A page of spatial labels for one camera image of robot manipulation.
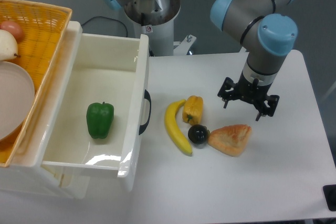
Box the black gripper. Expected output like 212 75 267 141
217 73 279 121

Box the white drawer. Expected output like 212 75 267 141
42 34 151 191

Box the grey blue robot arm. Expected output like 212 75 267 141
104 0 298 117

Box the white drawer cabinet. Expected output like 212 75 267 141
1 21 90 199

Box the golden pastry turnover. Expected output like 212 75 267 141
207 124 252 157

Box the yellow bell pepper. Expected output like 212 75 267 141
182 95 203 125

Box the dark round eggplant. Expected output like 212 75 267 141
187 124 210 148

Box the yellow banana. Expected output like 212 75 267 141
164 99 193 156

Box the black object at edge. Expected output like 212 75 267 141
323 185 336 211

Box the green bell pepper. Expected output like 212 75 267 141
86 102 114 139

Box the orange woven basket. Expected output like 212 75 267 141
1 0 72 167

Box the pink plate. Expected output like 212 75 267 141
1 61 35 139

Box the white pear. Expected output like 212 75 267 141
0 30 20 61

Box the red apple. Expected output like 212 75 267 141
1 20 25 42

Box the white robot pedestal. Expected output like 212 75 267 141
124 0 196 56

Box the black cable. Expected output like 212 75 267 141
80 16 129 38

